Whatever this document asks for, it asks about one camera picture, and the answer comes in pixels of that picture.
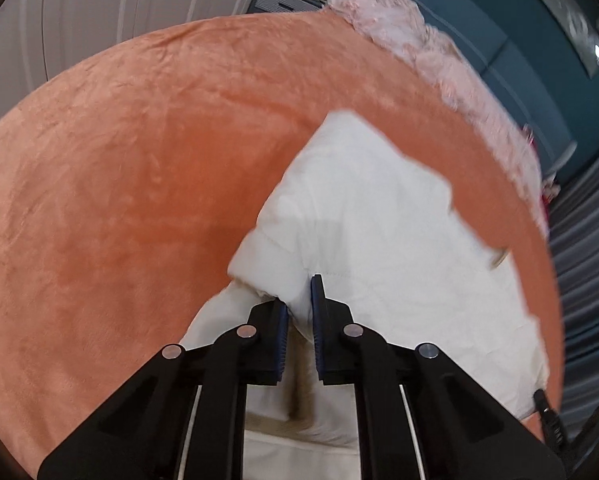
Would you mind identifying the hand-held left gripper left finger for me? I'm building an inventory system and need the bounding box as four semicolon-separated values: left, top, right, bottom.
37;297;291;480

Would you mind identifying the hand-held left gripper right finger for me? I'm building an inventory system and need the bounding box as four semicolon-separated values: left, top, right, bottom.
309;274;565;480

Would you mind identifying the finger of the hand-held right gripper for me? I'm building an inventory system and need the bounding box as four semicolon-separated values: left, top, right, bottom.
532;389;571;458

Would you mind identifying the grey blue curtain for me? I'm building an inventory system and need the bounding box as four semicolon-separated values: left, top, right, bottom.
547;92;599;436

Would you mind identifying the orange plush bed blanket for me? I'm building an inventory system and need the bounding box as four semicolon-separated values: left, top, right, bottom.
0;11;563;466

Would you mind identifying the pink fluffy blanket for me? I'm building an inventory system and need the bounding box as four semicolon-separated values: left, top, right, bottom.
327;0;550;241

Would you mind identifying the blue padded headboard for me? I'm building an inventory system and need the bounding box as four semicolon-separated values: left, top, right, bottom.
347;0;579;181

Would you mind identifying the white panelled wardrobe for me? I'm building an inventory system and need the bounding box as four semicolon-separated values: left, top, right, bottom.
0;0;300;128

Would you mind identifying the long wall picture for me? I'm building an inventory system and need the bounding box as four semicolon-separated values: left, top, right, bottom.
509;0;599;80

